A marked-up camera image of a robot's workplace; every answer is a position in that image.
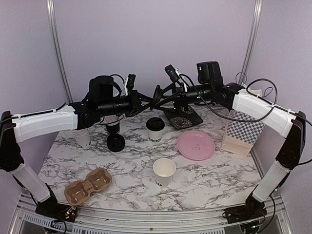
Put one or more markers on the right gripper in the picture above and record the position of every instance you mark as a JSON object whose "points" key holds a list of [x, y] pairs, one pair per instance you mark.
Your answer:
{"points": [[171, 98]]}

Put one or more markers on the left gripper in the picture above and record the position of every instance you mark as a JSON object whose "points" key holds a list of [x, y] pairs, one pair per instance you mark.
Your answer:
{"points": [[136, 98]]}

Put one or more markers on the white paper cup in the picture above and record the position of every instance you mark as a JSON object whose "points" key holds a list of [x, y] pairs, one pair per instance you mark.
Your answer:
{"points": [[155, 137], [163, 169]]}

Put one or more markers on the pink plate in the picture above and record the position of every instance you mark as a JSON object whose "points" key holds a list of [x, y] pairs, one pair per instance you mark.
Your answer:
{"points": [[195, 145]]}

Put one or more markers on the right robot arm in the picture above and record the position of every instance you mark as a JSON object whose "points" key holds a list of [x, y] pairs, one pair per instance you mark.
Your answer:
{"points": [[288, 125]]}

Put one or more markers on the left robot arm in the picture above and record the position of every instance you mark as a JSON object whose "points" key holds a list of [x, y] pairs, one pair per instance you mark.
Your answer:
{"points": [[18, 128]]}

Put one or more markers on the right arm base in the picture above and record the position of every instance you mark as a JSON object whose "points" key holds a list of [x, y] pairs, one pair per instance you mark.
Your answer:
{"points": [[243, 213]]}

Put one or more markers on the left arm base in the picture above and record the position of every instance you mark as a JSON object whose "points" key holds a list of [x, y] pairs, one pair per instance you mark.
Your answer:
{"points": [[57, 211]]}

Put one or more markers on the black patterned square plate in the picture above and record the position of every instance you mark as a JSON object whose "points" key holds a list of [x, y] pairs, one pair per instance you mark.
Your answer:
{"points": [[183, 119]]}

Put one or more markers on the black cup holding straws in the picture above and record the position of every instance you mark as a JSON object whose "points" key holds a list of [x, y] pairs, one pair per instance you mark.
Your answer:
{"points": [[113, 128]]}

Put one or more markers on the stack of black lids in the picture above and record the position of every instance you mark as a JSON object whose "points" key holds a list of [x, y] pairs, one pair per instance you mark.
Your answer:
{"points": [[115, 142]]}

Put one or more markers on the stack of white paper cups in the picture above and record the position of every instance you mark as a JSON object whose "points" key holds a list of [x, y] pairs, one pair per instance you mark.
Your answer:
{"points": [[82, 138]]}

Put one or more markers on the checkered paper bag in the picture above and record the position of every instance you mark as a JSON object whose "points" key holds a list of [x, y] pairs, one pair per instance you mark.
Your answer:
{"points": [[241, 135]]}

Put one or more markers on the brown cardboard cup carrier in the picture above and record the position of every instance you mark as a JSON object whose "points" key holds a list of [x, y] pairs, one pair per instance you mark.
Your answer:
{"points": [[96, 181]]}

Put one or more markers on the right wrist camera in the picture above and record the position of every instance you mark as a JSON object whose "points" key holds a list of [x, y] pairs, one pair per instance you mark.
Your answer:
{"points": [[171, 72]]}

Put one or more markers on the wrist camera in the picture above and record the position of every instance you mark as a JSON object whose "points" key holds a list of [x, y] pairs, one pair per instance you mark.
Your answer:
{"points": [[171, 72], [129, 84]]}

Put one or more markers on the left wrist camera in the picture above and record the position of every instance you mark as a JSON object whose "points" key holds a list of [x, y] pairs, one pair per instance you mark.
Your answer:
{"points": [[129, 84]]}

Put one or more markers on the right aluminium post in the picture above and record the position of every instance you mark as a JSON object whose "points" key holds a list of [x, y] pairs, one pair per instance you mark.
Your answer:
{"points": [[258, 4]]}

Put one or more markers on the aluminium post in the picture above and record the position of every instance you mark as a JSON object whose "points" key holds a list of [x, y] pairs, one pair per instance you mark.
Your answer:
{"points": [[258, 4], [57, 49]]}

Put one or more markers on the left aluminium post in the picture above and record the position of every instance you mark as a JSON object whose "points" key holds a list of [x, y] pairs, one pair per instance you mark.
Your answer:
{"points": [[57, 49]]}

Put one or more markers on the aluminium front rail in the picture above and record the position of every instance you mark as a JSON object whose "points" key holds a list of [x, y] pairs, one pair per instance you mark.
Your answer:
{"points": [[104, 221]]}

